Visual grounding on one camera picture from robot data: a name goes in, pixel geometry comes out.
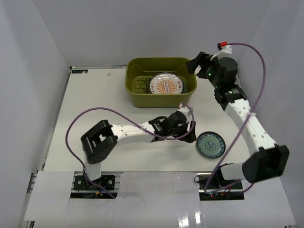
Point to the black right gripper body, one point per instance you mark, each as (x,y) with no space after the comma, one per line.
(209,67)

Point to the left blue table label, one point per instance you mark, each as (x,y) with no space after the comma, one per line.
(79,71)

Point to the teal scalloped plate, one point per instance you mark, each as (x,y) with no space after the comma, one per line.
(184,86)

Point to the white plate teal rim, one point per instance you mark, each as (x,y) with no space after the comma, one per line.
(183,86)

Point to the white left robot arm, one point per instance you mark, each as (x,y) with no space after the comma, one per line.
(100,140)

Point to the olive green plastic bin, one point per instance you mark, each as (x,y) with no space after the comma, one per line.
(155,82)

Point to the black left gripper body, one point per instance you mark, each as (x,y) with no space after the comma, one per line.
(190,132)

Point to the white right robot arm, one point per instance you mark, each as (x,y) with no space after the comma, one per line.
(267,159)

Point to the orange sunburst plate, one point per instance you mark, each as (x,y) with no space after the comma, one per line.
(166,84)

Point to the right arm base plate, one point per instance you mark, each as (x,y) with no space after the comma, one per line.
(218,189)

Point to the small blue white plate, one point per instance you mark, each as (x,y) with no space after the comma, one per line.
(210,145)

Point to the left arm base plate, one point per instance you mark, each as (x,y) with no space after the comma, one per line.
(106,187)

